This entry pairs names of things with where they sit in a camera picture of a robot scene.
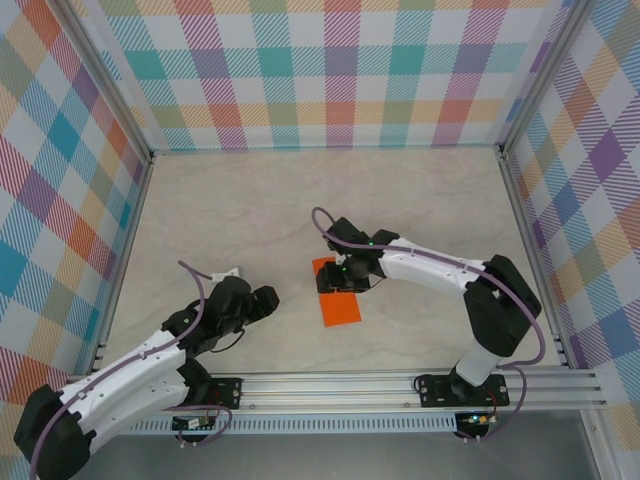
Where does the orange paper sheet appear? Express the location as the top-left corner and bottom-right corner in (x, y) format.
(310, 257), (364, 329)

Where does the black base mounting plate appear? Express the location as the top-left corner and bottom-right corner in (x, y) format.
(415, 373), (511, 410)
(151, 377), (245, 412)

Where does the small black circuit board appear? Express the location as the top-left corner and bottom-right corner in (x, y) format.
(171, 414), (217, 432)

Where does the grey metal panel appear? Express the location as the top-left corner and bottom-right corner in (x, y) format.
(64, 433), (601, 480)

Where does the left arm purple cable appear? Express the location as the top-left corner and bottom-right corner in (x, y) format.
(29, 259), (234, 480)

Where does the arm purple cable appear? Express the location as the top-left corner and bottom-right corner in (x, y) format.
(311, 207), (546, 445)
(29, 259), (234, 480)

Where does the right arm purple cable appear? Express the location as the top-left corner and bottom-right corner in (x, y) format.
(311, 207), (546, 445)

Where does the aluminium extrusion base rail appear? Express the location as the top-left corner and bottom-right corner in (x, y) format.
(55, 367), (609, 415)

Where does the aluminium frame floor rail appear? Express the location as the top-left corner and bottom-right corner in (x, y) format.
(149, 145), (504, 157)
(87, 154), (156, 376)
(497, 144), (574, 371)

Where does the slotted white cable duct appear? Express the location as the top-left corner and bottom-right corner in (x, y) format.
(78, 417), (460, 436)

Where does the short aluminium frame post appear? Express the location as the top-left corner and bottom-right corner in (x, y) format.
(582, 409), (619, 480)
(47, 413), (81, 480)

